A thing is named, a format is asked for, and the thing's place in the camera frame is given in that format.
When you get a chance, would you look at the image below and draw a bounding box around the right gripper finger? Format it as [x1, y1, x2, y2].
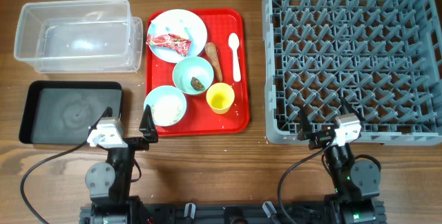
[298, 107, 311, 140]
[340, 97, 365, 122]

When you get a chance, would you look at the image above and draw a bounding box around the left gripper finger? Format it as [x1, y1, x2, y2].
[139, 104, 159, 143]
[101, 106, 113, 118]

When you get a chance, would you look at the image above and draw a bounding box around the white rice pile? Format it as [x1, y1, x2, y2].
[151, 95, 184, 127]

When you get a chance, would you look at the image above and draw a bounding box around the light blue small bowl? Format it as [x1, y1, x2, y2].
[144, 85, 187, 127]

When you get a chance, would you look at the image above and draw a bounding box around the green ceramic bowl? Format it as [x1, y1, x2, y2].
[172, 57, 214, 95]

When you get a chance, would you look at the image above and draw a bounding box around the yellow plastic cup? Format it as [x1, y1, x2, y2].
[206, 82, 235, 114]

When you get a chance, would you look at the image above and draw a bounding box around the red snack wrapper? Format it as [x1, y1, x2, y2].
[146, 33, 192, 57]

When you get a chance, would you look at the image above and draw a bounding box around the orange carrot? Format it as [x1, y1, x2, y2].
[204, 42, 223, 82]

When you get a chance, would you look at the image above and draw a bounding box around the light blue round plate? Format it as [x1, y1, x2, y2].
[146, 9, 208, 64]

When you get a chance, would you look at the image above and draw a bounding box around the brown food scrap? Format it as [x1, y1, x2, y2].
[191, 77, 205, 91]

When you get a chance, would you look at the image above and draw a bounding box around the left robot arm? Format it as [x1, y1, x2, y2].
[79, 105, 158, 224]

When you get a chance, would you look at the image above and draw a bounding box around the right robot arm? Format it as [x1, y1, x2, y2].
[298, 98, 387, 224]

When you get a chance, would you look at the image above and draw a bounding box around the black food waste tray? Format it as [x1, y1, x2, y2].
[19, 80, 123, 145]

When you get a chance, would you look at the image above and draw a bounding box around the grey dishwasher rack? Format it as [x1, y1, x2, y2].
[262, 0, 441, 146]

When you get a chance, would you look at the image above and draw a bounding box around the clear plastic waste bin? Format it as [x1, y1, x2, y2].
[14, 0, 144, 73]

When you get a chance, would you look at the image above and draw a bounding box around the white plastic spoon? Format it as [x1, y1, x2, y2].
[228, 32, 241, 82]

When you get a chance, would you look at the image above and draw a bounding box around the red serving tray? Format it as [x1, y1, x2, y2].
[146, 8, 250, 137]

